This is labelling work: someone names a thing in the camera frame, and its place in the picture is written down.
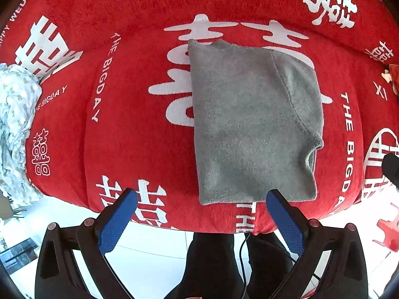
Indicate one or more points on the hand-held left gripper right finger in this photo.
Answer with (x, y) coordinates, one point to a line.
(288, 224)

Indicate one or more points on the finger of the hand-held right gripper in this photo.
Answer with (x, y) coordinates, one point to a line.
(392, 166)

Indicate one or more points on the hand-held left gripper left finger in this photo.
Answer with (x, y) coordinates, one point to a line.
(117, 224)

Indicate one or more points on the grey knit sweater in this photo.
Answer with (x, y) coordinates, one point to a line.
(249, 124)

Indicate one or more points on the red plastic stool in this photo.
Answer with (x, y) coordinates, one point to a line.
(386, 233)

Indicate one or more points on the person's black pants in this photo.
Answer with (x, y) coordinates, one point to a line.
(212, 264)

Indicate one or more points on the red cushion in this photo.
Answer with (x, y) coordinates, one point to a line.
(395, 79)

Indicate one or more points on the dark low table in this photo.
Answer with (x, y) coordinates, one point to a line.
(18, 252)

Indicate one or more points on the red blanket with white print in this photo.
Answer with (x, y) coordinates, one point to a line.
(109, 99)

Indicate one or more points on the white patterned cloth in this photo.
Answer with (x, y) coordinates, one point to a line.
(15, 115)

